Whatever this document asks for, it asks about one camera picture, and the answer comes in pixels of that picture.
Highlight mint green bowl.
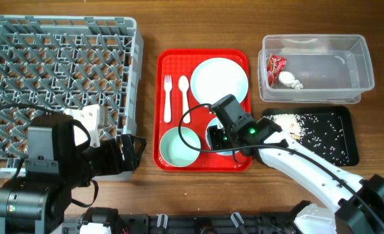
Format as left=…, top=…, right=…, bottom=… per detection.
left=159, top=127, right=201, bottom=167

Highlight clear plastic bin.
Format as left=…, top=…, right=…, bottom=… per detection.
left=258, top=34, right=375, bottom=103

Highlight large light blue plate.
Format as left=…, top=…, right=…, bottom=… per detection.
left=190, top=57, right=249, bottom=104

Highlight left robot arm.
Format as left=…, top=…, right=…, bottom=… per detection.
left=0, top=114, right=146, bottom=233

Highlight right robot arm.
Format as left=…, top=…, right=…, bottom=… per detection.
left=209, top=94, right=384, bottom=233

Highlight small light blue bowl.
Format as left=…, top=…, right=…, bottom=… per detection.
left=205, top=118, right=238, bottom=157

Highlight food scraps with rice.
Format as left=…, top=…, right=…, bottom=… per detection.
left=267, top=113, right=351, bottom=166

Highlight red plastic tray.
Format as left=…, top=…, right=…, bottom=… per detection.
left=153, top=49, right=251, bottom=172

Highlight grey dishwasher rack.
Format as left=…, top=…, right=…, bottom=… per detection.
left=0, top=15, right=144, bottom=178

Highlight white plastic fork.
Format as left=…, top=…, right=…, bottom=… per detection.
left=164, top=75, right=172, bottom=123

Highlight red snack wrapper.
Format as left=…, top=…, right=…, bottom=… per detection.
left=266, top=54, right=287, bottom=87

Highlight black tray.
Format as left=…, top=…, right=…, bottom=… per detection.
left=262, top=106, right=359, bottom=166

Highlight white plastic spoon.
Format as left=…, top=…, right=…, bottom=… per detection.
left=178, top=75, right=191, bottom=124

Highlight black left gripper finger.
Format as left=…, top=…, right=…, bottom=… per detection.
left=120, top=134, right=136, bottom=163
left=131, top=135, right=146, bottom=169

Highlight white tissue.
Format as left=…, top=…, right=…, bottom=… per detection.
left=278, top=71, right=304, bottom=89

